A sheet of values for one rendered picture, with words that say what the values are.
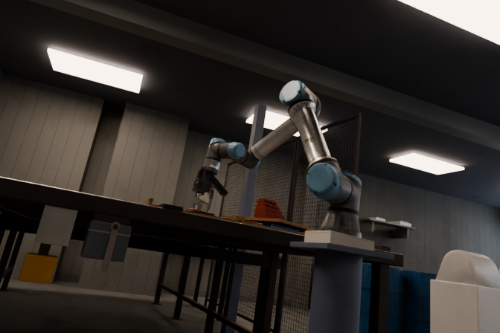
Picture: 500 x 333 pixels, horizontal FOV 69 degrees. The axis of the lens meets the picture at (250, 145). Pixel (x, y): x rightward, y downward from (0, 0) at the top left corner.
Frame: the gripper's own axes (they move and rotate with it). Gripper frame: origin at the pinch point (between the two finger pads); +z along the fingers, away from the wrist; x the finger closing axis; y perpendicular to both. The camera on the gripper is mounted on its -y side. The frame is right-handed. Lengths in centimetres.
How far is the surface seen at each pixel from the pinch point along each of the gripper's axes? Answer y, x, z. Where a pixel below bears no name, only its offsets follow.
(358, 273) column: -42, 57, 12
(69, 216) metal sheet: 52, 24, 17
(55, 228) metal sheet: 54, 24, 22
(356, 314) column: -44, 58, 25
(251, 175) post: -93, -176, -73
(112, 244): 36, 27, 22
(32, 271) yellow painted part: 56, 27, 35
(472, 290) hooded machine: -362, -124, -20
